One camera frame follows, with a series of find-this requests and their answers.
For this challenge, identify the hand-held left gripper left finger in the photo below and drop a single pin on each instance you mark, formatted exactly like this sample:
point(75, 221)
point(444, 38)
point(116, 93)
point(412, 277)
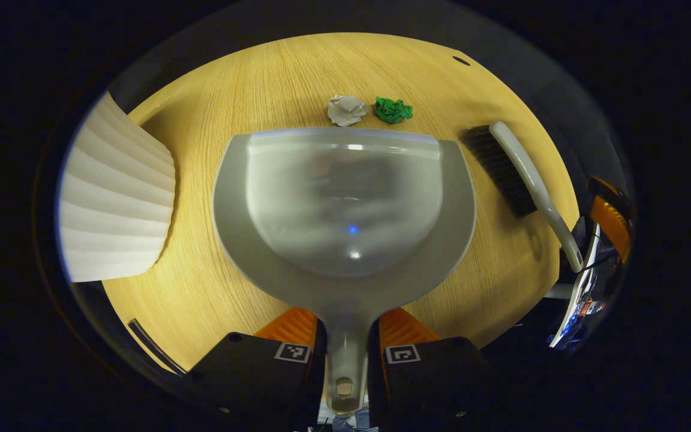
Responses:
point(249, 372)

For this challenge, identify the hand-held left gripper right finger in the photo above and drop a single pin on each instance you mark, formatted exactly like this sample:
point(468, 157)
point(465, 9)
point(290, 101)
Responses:
point(429, 378)

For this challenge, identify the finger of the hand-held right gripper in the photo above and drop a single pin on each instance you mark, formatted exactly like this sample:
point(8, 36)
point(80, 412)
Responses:
point(612, 222)

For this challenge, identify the grey plastic dustpan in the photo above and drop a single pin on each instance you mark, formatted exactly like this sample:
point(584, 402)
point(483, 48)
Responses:
point(345, 204)

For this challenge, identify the white ribbed garbage bin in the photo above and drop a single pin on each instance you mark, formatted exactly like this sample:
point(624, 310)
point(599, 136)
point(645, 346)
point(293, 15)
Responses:
point(117, 204)

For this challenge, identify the green paper ball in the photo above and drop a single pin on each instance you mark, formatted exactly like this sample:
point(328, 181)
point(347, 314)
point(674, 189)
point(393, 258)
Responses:
point(392, 110)

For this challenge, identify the white paper ball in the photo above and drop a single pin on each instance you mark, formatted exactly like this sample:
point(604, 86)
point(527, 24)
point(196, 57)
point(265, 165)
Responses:
point(346, 110)

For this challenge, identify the wooden desktop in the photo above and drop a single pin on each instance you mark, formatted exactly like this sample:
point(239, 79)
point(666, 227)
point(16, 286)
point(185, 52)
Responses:
point(273, 78)

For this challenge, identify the thin grey metal bar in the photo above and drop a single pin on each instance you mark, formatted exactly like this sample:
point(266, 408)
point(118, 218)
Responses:
point(153, 345)

